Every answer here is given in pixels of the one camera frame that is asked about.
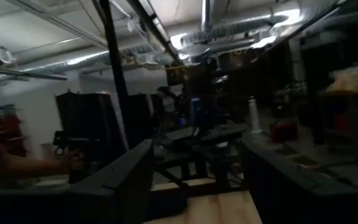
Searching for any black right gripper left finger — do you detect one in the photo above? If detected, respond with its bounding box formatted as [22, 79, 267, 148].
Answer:
[67, 138, 155, 224]

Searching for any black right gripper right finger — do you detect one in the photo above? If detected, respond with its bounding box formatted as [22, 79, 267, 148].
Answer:
[240, 136, 358, 224]

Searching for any person's forearm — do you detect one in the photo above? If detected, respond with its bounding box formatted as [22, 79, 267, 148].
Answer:
[4, 154, 71, 182]

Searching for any person's hand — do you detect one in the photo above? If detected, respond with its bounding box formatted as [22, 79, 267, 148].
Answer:
[62, 149, 86, 175]

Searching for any black handheld device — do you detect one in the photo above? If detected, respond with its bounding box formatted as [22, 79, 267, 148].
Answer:
[52, 129, 101, 185]

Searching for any red box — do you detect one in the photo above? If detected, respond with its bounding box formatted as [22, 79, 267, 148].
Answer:
[270, 119, 300, 143]

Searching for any black curtain panel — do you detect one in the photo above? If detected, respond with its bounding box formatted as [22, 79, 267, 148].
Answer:
[128, 93, 155, 141]
[54, 91, 127, 150]

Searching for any white cone bottle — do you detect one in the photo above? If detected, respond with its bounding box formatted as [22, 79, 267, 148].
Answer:
[247, 95, 263, 134]

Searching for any dark storage shelf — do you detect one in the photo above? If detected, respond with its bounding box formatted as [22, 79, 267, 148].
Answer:
[300, 30, 358, 162]

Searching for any blue container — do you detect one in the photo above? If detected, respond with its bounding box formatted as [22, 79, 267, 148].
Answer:
[190, 97, 213, 127]

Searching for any red storage rack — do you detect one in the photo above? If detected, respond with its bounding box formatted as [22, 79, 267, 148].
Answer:
[0, 105, 29, 158]

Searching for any tan plastic bag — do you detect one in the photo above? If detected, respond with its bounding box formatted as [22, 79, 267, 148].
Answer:
[326, 63, 358, 93]

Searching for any black frame post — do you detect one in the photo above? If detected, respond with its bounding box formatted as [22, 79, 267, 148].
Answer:
[99, 0, 131, 150]

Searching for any silver ventilation duct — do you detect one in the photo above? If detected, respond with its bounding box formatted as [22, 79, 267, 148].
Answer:
[178, 8, 303, 52]
[11, 49, 111, 75]

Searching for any overhead frame beam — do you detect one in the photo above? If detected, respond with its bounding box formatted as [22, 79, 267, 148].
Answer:
[125, 0, 185, 67]

